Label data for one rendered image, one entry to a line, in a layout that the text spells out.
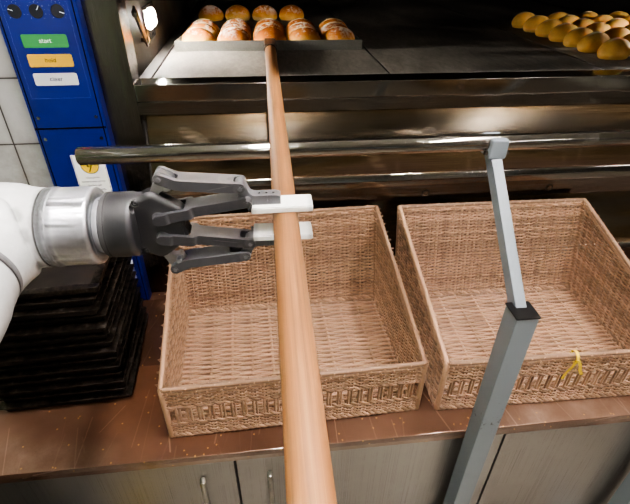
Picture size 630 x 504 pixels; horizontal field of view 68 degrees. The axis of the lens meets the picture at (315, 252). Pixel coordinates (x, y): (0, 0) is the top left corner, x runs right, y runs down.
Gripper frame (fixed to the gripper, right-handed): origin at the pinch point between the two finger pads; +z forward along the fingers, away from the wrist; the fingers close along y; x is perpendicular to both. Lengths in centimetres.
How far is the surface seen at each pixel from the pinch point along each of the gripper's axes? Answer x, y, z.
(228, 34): -102, -3, -11
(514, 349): -5, 31, 39
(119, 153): -26.8, 2.2, -25.6
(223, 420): -14, 57, -14
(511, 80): -65, 2, 59
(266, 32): -102, -4, 0
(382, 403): -16, 58, 21
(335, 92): -65, 4, 15
